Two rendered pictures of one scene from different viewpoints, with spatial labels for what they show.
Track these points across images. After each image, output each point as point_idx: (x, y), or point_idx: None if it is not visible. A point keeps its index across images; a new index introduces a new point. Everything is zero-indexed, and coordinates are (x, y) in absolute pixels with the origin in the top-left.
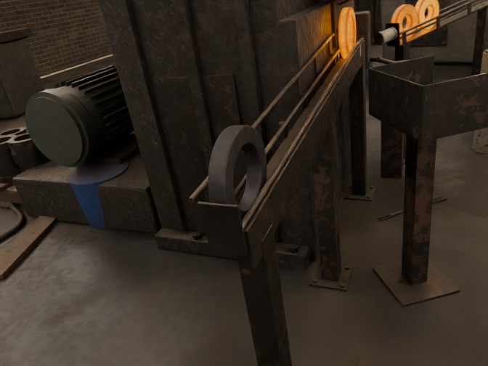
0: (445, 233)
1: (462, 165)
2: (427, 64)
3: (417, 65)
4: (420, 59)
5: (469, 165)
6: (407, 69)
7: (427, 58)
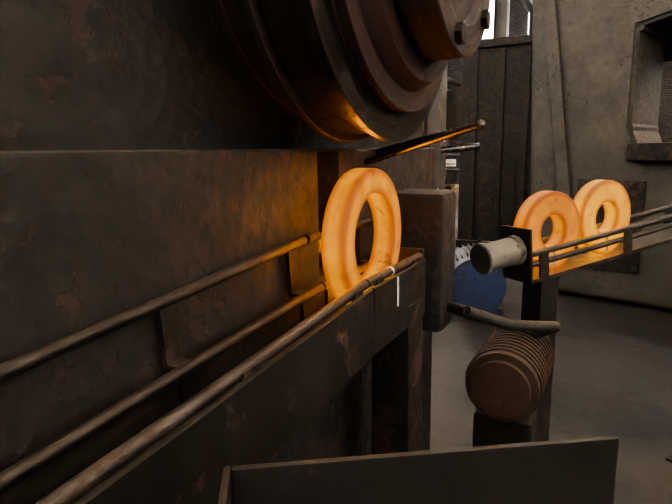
0: None
1: None
2: (577, 483)
3: (523, 482)
4: (540, 454)
5: None
6: (459, 495)
7: (578, 450)
